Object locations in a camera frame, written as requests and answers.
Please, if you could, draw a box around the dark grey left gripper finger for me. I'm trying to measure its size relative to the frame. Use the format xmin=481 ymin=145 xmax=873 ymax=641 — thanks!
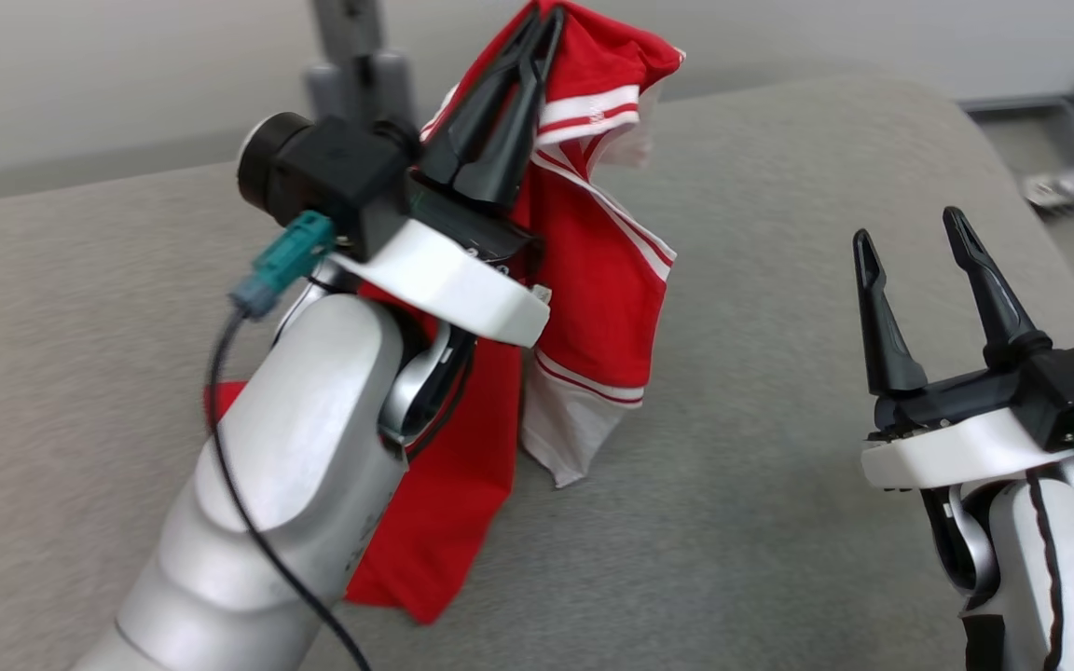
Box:
xmin=462 ymin=7 xmax=564 ymax=208
xmin=419 ymin=7 xmax=543 ymax=187

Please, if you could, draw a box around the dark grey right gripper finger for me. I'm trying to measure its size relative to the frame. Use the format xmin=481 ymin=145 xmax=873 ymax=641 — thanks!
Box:
xmin=854 ymin=228 xmax=928 ymax=397
xmin=943 ymin=207 xmax=1051 ymax=369

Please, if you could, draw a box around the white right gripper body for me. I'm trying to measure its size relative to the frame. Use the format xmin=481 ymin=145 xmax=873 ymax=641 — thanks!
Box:
xmin=861 ymin=359 xmax=1074 ymax=490

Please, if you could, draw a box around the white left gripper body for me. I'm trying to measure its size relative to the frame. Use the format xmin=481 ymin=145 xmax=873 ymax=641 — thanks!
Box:
xmin=327 ymin=186 xmax=552 ymax=348

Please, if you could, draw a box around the red white T-shirt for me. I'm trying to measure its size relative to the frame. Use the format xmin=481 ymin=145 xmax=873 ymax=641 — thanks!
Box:
xmin=204 ymin=0 xmax=687 ymax=625

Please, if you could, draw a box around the grey metal post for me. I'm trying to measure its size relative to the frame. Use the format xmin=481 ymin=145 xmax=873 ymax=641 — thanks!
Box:
xmin=304 ymin=0 xmax=421 ymax=131

